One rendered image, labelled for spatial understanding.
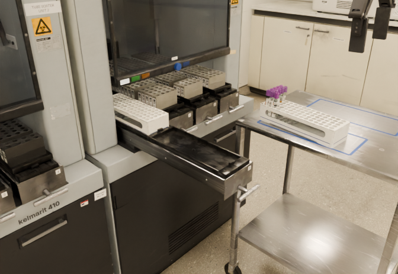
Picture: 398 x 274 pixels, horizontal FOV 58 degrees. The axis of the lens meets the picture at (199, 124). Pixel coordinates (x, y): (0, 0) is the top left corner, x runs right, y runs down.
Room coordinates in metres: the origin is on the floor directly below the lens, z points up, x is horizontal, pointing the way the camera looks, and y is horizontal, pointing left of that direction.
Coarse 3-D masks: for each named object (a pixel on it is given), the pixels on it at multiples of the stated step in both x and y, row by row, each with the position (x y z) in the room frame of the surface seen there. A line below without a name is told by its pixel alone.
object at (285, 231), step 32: (288, 96) 1.43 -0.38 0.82; (320, 96) 1.43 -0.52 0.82; (256, 128) 1.13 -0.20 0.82; (352, 128) 1.13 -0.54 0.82; (384, 128) 1.13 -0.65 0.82; (288, 160) 1.50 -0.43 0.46; (352, 160) 0.92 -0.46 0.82; (384, 160) 0.92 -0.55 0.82; (288, 192) 1.50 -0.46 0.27; (256, 224) 1.25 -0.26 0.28; (288, 224) 1.25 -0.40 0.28; (320, 224) 1.25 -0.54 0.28; (352, 224) 1.25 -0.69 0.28; (288, 256) 1.07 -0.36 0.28; (320, 256) 1.07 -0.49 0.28; (352, 256) 1.07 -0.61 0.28; (384, 256) 0.80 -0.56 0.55
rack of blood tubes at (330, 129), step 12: (264, 108) 1.19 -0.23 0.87; (276, 108) 1.17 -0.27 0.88; (288, 108) 1.16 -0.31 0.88; (300, 108) 1.16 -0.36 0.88; (264, 120) 1.19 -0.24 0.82; (276, 120) 1.15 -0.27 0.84; (288, 120) 1.15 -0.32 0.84; (300, 120) 1.08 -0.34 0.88; (312, 120) 1.07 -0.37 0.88; (324, 120) 1.06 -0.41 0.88; (336, 120) 1.06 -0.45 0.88; (312, 132) 1.09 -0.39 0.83; (324, 132) 1.09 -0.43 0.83; (336, 132) 0.99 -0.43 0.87; (324, 144) 1.01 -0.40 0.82; (336, 144) 1.01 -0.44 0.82
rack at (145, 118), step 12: (120, 96) 1.32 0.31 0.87; (120, 108) 1.22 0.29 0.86; (132, 108) 1.20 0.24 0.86; (144, 108) 1.20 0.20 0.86; (156, 108) 1.20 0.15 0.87; (120, 120) 1.19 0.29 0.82; (132, 120) 1.22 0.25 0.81; (144, 120) 1.10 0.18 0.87; (156, 120) 1.11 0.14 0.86; (168, 120) 1.15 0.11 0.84; (144, 132) 1.10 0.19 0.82
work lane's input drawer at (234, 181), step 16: (128, 128) 1.15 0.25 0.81; (160, 128) 1.12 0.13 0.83; (176, 128) 1.14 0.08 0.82; (144, 144) 1.07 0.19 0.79; (160, 144) 1.03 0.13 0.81; (176, 144) 1.04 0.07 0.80; (192, 144) 1.04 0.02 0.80; (208, 144) 1.03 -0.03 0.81; (176, 160) 0.97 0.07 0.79; (192, 160) 0.93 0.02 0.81; (208, 160) 0.94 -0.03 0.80; (224, 160) 0.94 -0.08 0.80; (240, 160) 0.92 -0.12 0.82; (192, 176) 0.92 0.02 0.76; (208, 176) 0.87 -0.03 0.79; (224, 176) 0.85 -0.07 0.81; (240, 176) 0.89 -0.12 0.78; (224, 192) 0.83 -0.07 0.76
